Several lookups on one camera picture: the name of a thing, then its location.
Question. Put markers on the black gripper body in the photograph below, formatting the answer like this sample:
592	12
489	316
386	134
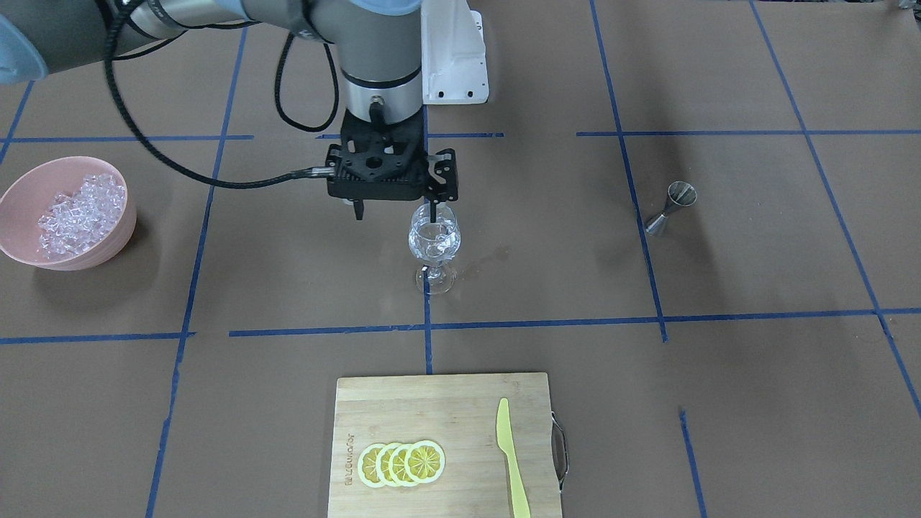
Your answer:
444	175

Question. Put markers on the steel jigger cup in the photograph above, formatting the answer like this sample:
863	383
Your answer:
680	195

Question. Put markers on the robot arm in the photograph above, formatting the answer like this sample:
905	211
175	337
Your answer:
377	76

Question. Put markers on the clear wine glass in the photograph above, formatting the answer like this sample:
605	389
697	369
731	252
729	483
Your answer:
435	247

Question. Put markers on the pink bowl with ice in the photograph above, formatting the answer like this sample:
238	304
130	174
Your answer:
68	214

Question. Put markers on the bamboo cutting board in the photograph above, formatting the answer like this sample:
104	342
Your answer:
459	412

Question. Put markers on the yellow plastic knife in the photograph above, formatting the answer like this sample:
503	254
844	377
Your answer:
520	507

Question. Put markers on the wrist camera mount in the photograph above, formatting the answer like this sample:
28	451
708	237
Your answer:
378	175

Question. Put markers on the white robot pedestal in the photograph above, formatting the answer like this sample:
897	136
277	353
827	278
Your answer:
454	54

